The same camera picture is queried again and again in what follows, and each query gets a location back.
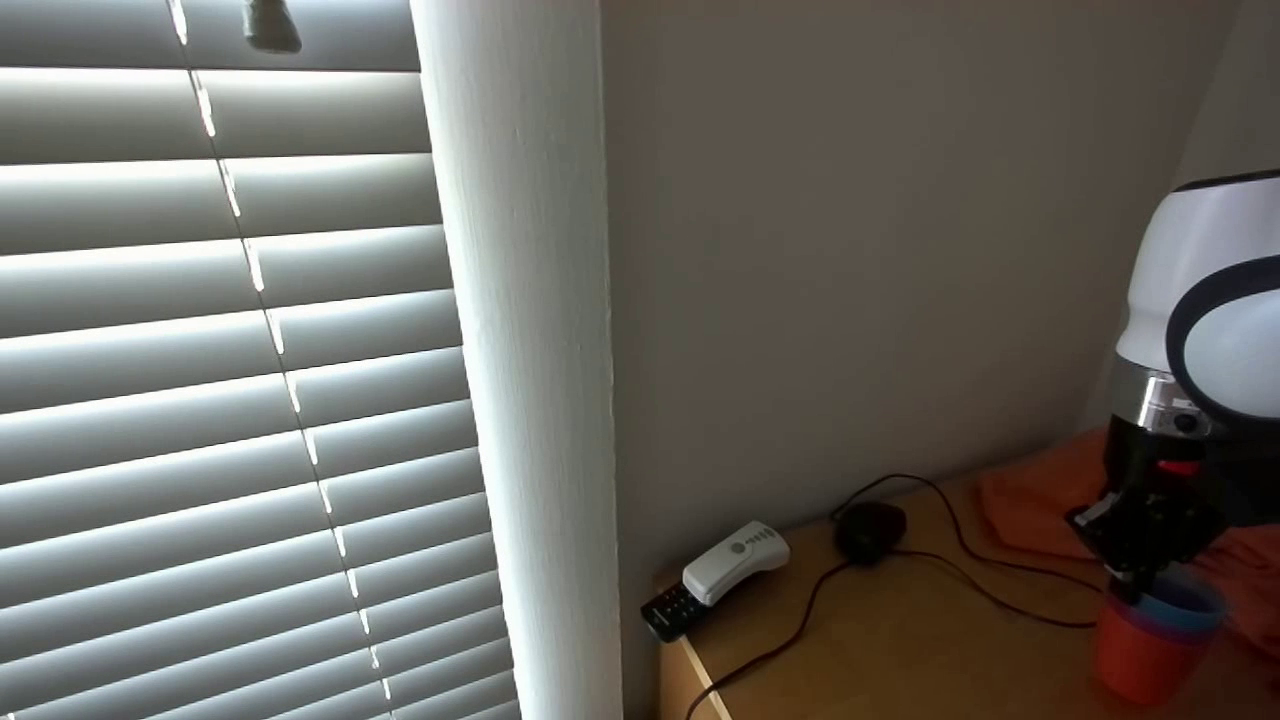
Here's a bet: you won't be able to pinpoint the black remote control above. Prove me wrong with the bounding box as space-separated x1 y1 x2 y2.
639 582 703 641

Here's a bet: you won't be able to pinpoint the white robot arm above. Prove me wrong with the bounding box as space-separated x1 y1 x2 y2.
1070 171 1280 604

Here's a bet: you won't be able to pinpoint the wooden dresser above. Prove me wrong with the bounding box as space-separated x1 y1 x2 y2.
656 475 1280 720

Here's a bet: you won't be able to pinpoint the white handheld device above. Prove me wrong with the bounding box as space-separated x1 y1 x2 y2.
679 519 792 606

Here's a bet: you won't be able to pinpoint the black mouse cable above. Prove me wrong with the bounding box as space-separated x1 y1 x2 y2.
679 467 1113 720

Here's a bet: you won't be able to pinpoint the orange plastic cup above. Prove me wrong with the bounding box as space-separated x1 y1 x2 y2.
1091 601 1221 708

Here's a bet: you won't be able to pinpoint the orange towel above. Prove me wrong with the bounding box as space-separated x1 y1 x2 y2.
977 433 1280 660

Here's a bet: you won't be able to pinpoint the black computer mouse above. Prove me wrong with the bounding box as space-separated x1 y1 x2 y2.
837 500 907 566

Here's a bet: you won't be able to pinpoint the blue plastic cup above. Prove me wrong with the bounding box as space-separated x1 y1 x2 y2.
1133 566 1230 635

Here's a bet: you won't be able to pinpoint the white window blinds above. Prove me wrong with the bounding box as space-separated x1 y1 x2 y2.
0 0 519 720

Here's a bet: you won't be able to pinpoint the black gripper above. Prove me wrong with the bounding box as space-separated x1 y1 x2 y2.
1070 418 1224 601

